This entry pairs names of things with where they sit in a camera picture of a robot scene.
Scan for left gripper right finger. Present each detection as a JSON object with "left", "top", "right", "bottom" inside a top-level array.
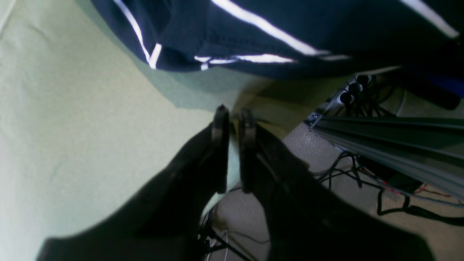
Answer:
[{"left": 238, "top": 109, "right": 435, "bottom": 261}]

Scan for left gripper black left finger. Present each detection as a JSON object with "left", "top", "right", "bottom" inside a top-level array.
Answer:
[{"left": 37, "top": 105, "right": 230, "bottom": 261}]

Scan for navy white striped T-shirt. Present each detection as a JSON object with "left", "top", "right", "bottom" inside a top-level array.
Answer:
[{"left": 91, "top": 0, "right": 463, "bottom": 79}]

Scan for light green table cloth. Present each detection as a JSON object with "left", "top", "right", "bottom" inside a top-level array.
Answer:
[{"left": 0, "top": 0, "right": 351, "bottom": 261}]

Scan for grey power strip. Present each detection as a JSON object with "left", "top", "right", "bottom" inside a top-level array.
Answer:
[{"left": 303, "top": 74, "right": 376, "bottom": 128}]

